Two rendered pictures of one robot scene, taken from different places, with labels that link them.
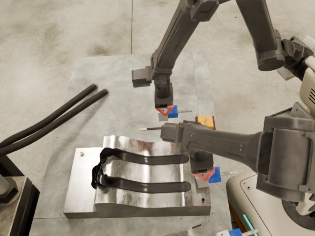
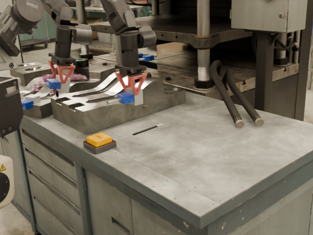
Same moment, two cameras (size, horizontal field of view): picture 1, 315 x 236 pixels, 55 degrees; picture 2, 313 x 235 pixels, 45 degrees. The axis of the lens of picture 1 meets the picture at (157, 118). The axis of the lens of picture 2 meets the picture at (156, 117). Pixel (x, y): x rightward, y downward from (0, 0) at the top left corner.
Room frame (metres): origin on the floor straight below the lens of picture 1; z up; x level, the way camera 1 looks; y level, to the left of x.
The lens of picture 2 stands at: (1.71, -0.88, 1.31)
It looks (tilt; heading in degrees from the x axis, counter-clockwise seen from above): 20 degrees down; 135
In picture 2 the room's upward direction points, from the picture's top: 3 degrees counter-clockwise
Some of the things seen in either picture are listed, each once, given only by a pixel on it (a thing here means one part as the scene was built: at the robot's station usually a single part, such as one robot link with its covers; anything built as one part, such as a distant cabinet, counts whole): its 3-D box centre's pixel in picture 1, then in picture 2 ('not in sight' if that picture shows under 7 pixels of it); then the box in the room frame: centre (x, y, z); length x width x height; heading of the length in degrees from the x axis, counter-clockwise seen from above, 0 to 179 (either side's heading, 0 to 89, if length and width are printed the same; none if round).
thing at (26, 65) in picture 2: not in sight; (27, 69); (-0.47, 0.21, 0.83); 0.17 x 0.13 x 0.06; 84
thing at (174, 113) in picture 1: (175, 111); (123, 98); (0.74, -0.07, 0.93); 0.13 x 0.05 x 0.05; 84
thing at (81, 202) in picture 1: (137, 174); (120, 94); (0.53, 0.10, 0.87); 0.50 x 0.26 x 0.14; 84
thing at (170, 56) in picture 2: not in sight; (173, 51); (0.06, 0.95, 0.87); 0.50 x 0.27 x 0.17; 84
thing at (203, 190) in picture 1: (202, 188); (64, 103); (0.44, -0.12, 0.87); 0.05 x 0.05 x 0.04; 84
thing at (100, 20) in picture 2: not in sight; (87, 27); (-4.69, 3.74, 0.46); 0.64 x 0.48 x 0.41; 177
